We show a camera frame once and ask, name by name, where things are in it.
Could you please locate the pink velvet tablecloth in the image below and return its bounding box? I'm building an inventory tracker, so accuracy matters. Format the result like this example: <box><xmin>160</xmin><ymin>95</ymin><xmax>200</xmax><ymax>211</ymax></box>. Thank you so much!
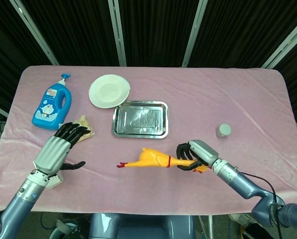
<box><xmin>0</xmin><ymin>65</ymin><xmax>297</xmax><ymax>216</ymax></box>

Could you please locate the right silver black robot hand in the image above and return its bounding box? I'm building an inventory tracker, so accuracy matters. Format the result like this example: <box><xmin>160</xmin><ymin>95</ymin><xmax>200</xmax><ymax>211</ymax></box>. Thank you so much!
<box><xmin>176</xmin><ymin>139</ymin><xmax>220</xmax><ymax>172</ymax></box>

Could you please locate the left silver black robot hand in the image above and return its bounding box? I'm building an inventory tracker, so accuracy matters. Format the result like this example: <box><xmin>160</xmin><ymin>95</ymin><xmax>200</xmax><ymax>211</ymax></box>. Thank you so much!
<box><xmin>35</xmin><ymin>122</ymin><xmax>91</xmax><ymax>175</ymax></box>

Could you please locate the blue pump detergent bottle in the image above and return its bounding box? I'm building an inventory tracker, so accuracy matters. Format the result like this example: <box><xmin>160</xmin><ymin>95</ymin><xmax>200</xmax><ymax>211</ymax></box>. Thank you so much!
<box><xmin>31</xmin><ymin>73</ymin><xmax>73</xmax><ymax>131</ymax></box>

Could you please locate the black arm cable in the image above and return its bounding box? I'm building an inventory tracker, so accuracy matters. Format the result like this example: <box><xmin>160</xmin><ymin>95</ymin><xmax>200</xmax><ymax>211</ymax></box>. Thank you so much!
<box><xmin>237</xmin><ymin>171</ymin><xmax>286</xmax><ymax>239</ymax></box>

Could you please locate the white sneaker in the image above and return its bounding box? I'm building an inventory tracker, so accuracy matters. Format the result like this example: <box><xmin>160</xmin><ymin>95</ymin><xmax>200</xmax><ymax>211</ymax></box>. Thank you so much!
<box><xmin>229</xmin><ymin>213</ymin><xmax>255</xmax><ymax>229</ymax></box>

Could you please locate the round white plate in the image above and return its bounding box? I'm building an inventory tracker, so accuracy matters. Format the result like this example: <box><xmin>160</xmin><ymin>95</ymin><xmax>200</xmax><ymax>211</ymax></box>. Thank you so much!
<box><xmin>88</xmin><ymin>73</ymin><xmax>131</xmax><ymax>110</ymax></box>

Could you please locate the black pleated curtain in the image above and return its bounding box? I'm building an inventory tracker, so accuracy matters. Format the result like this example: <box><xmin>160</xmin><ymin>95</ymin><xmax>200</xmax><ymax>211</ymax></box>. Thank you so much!
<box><xmin>0</xmin><ymin>0</ymin><xmax>297</xmax><ymax>125</ymax></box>

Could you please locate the rectangular metal tray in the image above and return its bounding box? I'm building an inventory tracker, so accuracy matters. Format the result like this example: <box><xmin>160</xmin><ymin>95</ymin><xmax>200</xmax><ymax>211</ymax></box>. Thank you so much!
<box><xmin>111</xmin><ymin>100</ymin><xmax>169</xmax><ymax>139</ymax></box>

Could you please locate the yellow rubber chicken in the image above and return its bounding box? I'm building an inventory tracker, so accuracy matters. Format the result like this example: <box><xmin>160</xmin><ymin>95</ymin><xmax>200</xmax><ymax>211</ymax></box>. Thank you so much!
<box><xmin>116</xmin><ymin>147</ymin><xmax>210</xmax><ymax>175</ymax></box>

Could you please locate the small white cardboard box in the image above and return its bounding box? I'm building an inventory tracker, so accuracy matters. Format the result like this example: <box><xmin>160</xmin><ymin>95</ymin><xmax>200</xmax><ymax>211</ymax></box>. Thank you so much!
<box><xmin>33</xmin><ymin>160</ymin><xmax>66</xmax><ymax>190</ymax></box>

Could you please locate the white metal frame post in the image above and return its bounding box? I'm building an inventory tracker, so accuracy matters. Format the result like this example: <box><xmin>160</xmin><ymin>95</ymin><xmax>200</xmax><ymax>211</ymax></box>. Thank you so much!
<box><xmin>10</xmin><ymin>0</ymin><xmax>59</xmax><ymax>66</ymax></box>
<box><xmin>182</xmin><ymin>0</ymin><xmax>209</xmax><ymax>67</ymax></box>
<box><xmin>107</xmin><ymin>0</ymin><xmax>127</xmax><ymax>67</ymax></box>
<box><xmin>261</xmin><ymin>20</ymin><xmax>297</xmax><ymax>68</ymax></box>

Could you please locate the blue-grey robot torso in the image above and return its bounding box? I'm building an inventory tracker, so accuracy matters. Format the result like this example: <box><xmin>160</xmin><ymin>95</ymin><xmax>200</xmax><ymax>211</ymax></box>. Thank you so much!
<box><xmin>88</xmin><ymin>213</ymin><xmax>196</xmax><ymax>239</ymax></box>

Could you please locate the small white-lidded jar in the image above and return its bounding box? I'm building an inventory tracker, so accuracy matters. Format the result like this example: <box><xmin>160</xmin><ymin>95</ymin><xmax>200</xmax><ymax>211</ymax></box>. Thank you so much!
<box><xmin>215</xmin><ymin>123</ymin><xmax>232</xmax><ymax>138</ymax></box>

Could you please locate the clear bag of snacks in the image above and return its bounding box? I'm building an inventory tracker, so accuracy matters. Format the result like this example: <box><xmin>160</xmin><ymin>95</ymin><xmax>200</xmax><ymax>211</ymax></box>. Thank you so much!
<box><xmin>73</xmin><ymin>114</ymin><xmax>96</xmax><ymax>143</ymax></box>

